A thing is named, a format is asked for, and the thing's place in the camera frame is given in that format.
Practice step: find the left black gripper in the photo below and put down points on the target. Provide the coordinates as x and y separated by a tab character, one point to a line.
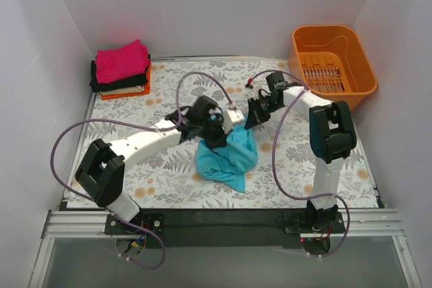
215	131

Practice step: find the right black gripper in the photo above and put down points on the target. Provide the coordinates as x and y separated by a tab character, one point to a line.
258	109

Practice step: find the teal t shirt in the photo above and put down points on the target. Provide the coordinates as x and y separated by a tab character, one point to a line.
228	165

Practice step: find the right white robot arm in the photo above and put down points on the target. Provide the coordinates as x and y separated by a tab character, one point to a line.
331	136

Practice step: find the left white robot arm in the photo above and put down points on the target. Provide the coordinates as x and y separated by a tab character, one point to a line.
101	171

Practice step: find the floral patterned table mat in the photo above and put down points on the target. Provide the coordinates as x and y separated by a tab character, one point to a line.
268	166

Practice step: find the orange folded t shirt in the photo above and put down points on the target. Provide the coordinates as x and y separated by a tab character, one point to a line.
128	94

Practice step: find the beige folded t shirt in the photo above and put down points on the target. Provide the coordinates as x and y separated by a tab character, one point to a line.
133	89

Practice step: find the black folded t shirt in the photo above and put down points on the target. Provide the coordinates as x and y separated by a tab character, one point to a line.
138	80

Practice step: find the orange plastic basket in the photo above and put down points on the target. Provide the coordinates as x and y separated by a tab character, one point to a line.
332	61

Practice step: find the pink folded t shirt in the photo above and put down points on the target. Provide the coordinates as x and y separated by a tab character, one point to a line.
125	62

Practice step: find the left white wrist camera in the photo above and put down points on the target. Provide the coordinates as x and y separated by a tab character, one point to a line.
231	118

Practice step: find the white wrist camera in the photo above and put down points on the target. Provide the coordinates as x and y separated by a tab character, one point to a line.
255	89
231	118

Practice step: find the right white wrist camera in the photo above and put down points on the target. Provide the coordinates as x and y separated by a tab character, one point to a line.
255	89

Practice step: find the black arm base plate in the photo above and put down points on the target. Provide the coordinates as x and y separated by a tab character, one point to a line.
202	228

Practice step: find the aluminium frame rail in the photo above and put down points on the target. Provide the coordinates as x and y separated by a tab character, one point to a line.
363	222

